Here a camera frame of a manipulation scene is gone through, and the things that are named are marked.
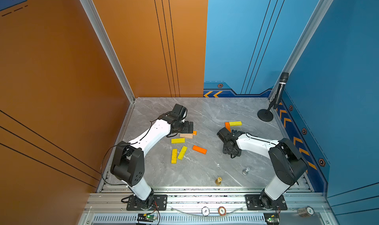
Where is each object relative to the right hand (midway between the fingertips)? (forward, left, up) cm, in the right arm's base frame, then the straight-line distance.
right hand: (229, 151), depth 92 cm
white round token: (-32, +16, +1) cm, 35 cm away
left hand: (+10, +26, +13) cm, 31 cm away
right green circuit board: (-34, -16, -2) cm, 37 cm away
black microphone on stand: (+28, -30, +2) cm, 41 cm away
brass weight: (-19, +9, +4) cm, 21 cm away
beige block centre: (+10, +27, +3) cm, 29 cm away
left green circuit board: (-34, +45, 0) cm, 56 cm away
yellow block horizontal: (+6, +33, +3) cm, 34 cm away
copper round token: (-31, +8, +1) cm, 32 cm away
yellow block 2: (-4, +34, +2) cm, 34 cm away
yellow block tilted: (-2, +29, +2) cm, 30 cm away
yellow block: (+20, -7, +3) cm, 21 cm away
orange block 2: (+1, +19, +2) cm, 19 cm away
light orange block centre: (+13, +22, +2) cm, 26 cm away
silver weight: (-13, -7, +3) cm, 15 cm away
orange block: (+18, -1, +2) cm, 18 cm away
